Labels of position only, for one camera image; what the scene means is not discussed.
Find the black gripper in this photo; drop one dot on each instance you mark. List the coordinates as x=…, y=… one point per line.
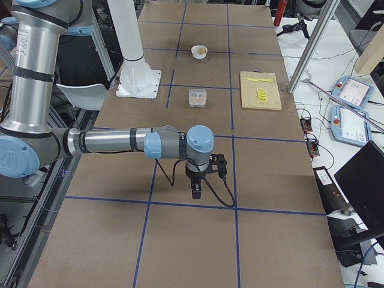
x=192, y=176

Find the clear plastic egg box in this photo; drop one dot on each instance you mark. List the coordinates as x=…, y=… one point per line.
x=197, y=97

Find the white round bowl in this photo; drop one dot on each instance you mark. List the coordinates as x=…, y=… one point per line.
x=195, y=54

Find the brown egg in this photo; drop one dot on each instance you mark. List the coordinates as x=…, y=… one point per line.
x=201, y=51

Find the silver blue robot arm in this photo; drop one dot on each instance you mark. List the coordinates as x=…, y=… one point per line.
x=28, y=143

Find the black box with buttons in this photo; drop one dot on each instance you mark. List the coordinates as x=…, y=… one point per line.
x=332, y=198

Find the wooden cutting board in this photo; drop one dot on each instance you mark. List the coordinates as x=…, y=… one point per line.
x=249, y=91

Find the yellow lemon slices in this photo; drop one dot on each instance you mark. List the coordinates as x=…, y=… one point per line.
x=262, y=95

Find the yellow plastic knife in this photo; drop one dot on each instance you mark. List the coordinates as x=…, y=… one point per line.
x=259, y=80

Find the orange black connector module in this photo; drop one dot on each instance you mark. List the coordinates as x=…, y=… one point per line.
x=306, y=125

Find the white chair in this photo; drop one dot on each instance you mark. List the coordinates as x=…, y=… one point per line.
x=89, y=97

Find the silver reacher grabber stick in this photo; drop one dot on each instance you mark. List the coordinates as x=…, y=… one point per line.
x=335, y=99

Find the lower teach pendant tablet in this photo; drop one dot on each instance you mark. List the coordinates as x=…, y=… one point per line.
x=348, y=128

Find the teach pendant tablet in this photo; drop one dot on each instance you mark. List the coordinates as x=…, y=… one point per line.
x=348, y=128
x=353, y=92

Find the black laptop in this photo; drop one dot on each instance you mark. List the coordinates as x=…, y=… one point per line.
x=361, y=181

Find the upper teach pendant tablet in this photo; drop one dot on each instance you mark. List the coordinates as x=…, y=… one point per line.
x=353, y=92

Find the black tripod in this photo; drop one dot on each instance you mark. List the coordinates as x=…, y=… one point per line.
x=300, y=26

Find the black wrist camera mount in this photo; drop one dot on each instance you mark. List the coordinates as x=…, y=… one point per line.
x=218, y=164

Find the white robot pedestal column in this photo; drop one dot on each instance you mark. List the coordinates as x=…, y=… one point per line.
x=137, y=79

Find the aluminium frame post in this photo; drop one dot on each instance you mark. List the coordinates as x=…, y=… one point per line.
x=321, y=24

